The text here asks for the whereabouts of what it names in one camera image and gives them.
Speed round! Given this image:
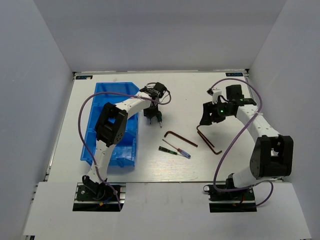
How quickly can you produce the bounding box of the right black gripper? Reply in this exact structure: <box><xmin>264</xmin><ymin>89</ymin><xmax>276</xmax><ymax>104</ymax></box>
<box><xmin>199</xmin><ymin>99</ymin><xmax>233</xmax><ymax>126</ymax></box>

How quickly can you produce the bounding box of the long brown hex key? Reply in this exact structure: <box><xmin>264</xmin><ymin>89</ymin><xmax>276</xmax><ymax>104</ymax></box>
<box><xmin>164</xmin><ymin>130</ymin><xmax>198</xmax><ymax>148</ymax></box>

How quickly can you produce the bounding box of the blue plastic compartment bin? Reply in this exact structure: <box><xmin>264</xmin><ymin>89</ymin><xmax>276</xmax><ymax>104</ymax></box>
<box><xmin>80</xmin><ymin>82</ymin><xmax>139</xmax><ymax>168</ymax></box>

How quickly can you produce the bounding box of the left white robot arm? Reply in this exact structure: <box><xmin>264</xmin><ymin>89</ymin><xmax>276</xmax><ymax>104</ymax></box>
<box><xmin>78</xmin><ymin>82</ymin><xmax>172</xmax><ymax>200</ymax></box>

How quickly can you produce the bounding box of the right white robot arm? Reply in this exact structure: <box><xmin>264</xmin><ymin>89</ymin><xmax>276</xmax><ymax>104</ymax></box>
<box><xmin>199</xmin><ymin>84</ymin><xmax>294</xmax><ymax>200</ymax></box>

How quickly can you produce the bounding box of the brown hex key upper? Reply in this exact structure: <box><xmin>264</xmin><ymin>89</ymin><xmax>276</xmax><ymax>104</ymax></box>
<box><xmin>196</xmin><ymin>124</ymin><xmax>215</xmax><ymax>148</ymax></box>

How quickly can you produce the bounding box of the right table logo sticker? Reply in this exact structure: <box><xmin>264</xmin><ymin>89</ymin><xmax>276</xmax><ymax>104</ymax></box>
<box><xmin>225</xmin><ymin>72</ymin><xmax>244</xmax><ymax>78</ymax></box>

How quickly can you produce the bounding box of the table logo sticker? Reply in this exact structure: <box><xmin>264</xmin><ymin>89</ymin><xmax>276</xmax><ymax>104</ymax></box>
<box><xmin>225</xmin><ymin>72</ymin><xmax>244</xmax><ymax>78</ymax></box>
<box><xmin>75</xmin><ymin>75</ymin><xmax>93</xmax><ymax>80</ymax></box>

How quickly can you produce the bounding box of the brown hex key lower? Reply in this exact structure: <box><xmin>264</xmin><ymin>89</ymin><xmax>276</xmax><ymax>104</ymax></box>
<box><xmin>197</xmin><ymin>130</ymin><xmax>223</xmax><ymax>155</ymax></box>

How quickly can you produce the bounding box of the left table logo sticker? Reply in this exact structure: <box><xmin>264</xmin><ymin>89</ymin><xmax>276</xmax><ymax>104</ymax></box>
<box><xmin>75</xmin><ymin>75</ymin><xmax>93</xmax><ymax>80</ymax></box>

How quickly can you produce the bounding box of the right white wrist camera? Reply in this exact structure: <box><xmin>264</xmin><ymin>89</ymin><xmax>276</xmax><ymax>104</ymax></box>
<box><xmin>206</xmin><ymin>88</ymin><xmax>222</xmax><ymax>104</ymax></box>

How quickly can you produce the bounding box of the black green handled screwdriver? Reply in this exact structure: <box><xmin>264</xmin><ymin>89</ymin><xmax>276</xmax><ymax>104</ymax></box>
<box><xmin>158</xmin><ymin>146</ymin><xmax>178</xmax><ymax>155</ymax></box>

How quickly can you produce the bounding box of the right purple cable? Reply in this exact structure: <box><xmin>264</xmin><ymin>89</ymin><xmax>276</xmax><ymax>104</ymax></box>
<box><xmin>207</xmin><ymin>77</ymin><xmax>275</xmax><ymax>208</ymax></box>

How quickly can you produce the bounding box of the purple cable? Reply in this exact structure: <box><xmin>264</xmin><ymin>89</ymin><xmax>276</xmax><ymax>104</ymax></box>
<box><xmin>78</xmin><ymin>81</ymin><xmax>173</xmax><ymax>211</ymax></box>
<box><xmin>207</xmin><ymin>77</ymin><xmax>275</xmax><ymax>208</ymax></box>

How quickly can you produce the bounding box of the red blue handled screwdriver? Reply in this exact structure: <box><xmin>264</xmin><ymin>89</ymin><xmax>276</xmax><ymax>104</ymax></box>
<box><xmin>162</xmin><ymin>139</ymin><xmax>191</xmax><ymax>159</ymax></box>

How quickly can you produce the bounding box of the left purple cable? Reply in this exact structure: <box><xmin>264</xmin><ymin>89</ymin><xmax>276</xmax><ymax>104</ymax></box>
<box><xmin>78</xmin><ymin>81</ymin><xmax>173</xmax><ymax>211</ymax></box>

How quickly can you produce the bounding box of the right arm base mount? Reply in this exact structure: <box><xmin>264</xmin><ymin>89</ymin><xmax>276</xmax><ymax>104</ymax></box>
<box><xmin>203</xmin><ymin>184</ymin><xmax>255</xmax><ymax>202</ymax></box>

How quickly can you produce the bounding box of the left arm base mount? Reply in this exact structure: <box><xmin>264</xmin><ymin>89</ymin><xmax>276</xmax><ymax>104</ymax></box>
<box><xmin>74</xmin><ymin>175</ymin><xmax>125</xmax><ymax>204</ymax></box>

